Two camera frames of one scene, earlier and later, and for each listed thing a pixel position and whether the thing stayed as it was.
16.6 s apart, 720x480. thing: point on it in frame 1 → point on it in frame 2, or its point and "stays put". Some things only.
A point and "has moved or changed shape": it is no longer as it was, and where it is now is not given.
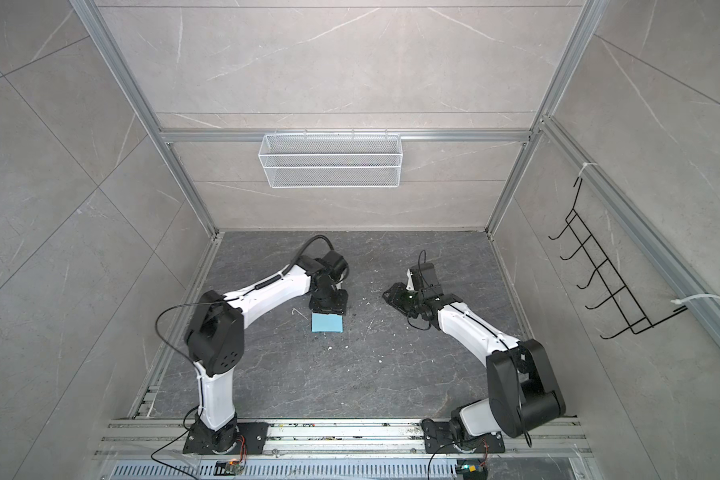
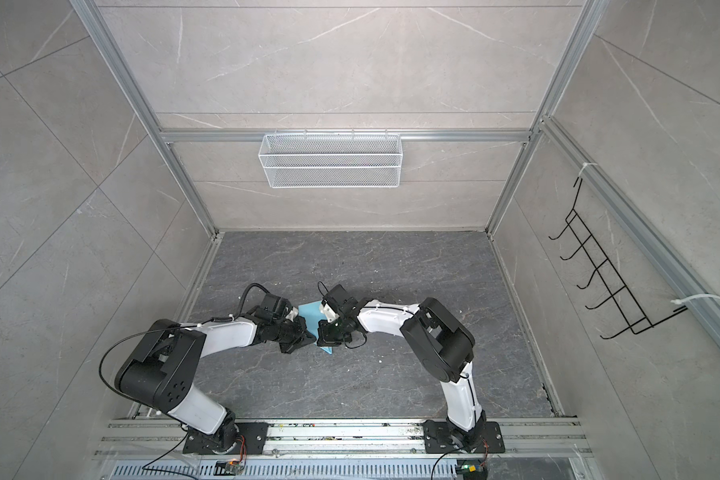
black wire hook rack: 619,296 stays put
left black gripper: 339,307 → 304,339
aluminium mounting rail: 334,435 stays put
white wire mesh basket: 331,160 stays put
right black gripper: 395,298 → 324,338
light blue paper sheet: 322,322 has moved or changed shape
